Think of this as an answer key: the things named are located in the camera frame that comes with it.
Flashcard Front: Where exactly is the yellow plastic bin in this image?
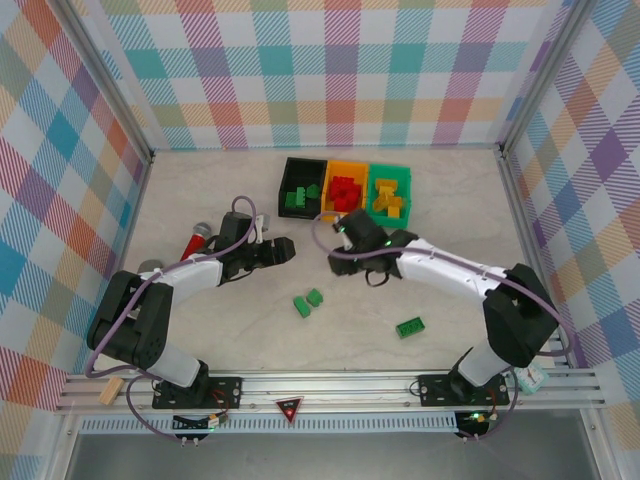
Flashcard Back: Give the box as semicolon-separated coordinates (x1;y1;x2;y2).
319;159;372;224

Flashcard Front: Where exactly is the slotted grey cable duct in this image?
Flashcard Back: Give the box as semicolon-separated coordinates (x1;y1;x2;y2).
79;412;459;435

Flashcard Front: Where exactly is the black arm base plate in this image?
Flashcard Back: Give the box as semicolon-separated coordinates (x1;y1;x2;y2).
417;373;511;407
152;375;244;410

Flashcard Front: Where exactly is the black plastic bin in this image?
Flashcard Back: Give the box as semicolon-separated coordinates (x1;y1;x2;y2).
277;156;329;221

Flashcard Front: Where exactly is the small wooden block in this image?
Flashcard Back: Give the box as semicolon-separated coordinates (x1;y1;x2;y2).
98;377;125;405

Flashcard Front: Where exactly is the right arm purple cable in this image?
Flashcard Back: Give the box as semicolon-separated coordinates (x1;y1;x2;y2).
310;210;574;444

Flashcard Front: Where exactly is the aluminium frame post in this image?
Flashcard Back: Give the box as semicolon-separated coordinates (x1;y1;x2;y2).
499;0;596;156
57;0;156;164

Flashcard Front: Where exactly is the teal alarm clock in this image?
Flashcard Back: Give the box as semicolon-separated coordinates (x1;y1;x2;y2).
517;363;550;395

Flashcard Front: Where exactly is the black red triangle sign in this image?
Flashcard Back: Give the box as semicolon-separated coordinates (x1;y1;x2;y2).
275;396;305;426

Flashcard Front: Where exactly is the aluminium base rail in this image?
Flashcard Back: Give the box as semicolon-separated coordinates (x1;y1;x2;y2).
53;370;604;416

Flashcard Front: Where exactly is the black controller board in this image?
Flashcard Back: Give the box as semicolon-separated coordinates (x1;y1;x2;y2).
453;410;492;437
172;413;231;432

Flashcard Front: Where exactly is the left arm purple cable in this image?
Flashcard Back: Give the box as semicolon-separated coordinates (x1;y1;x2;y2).
84;195;264;446

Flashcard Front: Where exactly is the aluminium side rail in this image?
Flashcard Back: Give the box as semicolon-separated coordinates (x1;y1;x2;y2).
102;149;156;311
499;147;571;371

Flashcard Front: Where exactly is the green plastic bin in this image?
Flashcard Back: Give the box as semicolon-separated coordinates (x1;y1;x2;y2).
362;163;414;230

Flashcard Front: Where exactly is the red toy microphone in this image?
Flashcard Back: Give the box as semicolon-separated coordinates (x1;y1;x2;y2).
179;222;214;262

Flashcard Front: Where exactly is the green six-stud lego brick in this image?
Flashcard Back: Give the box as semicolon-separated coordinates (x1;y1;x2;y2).
395;317;427;340

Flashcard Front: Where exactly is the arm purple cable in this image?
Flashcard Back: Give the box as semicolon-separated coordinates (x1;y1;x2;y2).
84;195;264;446
310;210;574;444

